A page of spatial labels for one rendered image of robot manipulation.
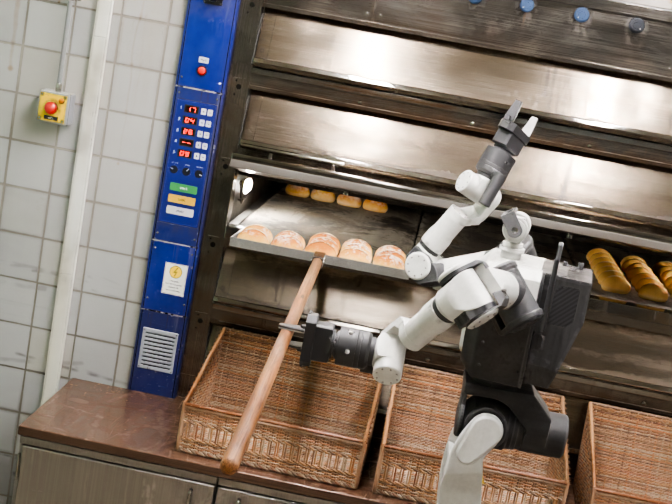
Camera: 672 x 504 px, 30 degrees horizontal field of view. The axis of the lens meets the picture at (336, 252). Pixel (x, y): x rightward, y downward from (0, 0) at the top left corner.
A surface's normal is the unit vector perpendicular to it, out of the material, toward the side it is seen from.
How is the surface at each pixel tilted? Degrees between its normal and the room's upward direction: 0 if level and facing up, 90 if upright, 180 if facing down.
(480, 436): 90
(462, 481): 114
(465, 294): 67
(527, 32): 90
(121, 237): 90
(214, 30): 90
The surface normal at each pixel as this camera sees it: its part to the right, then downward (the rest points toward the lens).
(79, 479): -0.11, 0.18
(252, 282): -0.04, -0.17
